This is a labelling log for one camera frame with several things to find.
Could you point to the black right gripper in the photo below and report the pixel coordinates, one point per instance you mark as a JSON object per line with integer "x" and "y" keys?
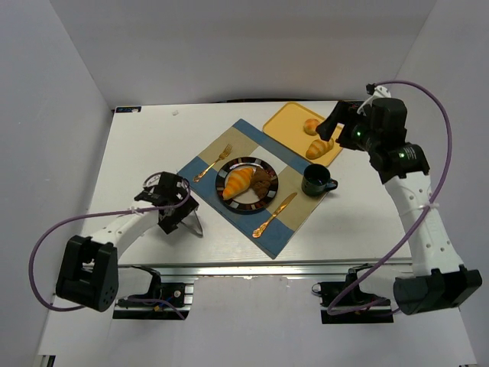
{"x": 344, "y": 128}

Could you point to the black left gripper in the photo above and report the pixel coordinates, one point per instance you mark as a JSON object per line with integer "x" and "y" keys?
{"x": 182, "y": 213}

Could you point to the steel serving tongs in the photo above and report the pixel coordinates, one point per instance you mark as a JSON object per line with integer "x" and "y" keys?
{"x": 193, "y": 224}

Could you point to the striped bread roll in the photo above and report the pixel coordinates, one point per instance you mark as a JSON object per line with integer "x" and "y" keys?
{"x": 239, "y": 180}
{"x": 319, "y": 148}

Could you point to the chocolate croissant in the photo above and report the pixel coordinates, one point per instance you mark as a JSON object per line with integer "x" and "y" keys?
{"x": 260, "y": 182}

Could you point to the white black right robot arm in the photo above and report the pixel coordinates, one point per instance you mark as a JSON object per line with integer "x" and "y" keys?
{"x": 439, "y": 278}

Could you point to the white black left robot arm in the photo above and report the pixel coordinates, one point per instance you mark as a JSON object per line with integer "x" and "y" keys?
{"x": 89, "y": 271}

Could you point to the small round bun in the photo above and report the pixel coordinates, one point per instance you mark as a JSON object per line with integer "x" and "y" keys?
{"x": 310, "y": 126}

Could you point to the yellow plastic tray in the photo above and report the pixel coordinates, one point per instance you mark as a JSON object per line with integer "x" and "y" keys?
{"x": 286, "y": 127}

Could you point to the dark green mug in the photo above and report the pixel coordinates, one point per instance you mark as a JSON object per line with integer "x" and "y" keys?
{"x": 317, "y": 180}

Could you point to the gold ornate fork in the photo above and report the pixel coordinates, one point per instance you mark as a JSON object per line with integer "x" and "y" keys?
{"x": 224, "y": 154}

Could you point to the dark rimmed ceramic plate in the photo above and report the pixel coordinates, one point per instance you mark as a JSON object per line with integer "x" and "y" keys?
{"x": 246, "y": 202}

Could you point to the blue beige patchwork placemat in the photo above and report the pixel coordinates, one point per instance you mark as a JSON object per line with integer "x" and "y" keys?
{"x": 273, "y": 224}

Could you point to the gold ornate knife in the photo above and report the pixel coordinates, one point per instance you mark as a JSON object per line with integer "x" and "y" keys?
{"x": 257, "y": 233}

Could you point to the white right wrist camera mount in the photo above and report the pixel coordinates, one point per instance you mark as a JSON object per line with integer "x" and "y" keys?
{"x": 375, "y": 92}

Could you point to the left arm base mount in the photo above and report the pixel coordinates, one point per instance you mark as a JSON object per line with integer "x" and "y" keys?
{"x": 152, "y": 294}

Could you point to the aluminium table edge rail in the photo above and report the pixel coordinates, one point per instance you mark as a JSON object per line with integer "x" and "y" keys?
{"x": 192, "y": 264}

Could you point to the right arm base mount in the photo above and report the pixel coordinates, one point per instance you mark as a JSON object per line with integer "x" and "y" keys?
{"x": 327, "y": 291}

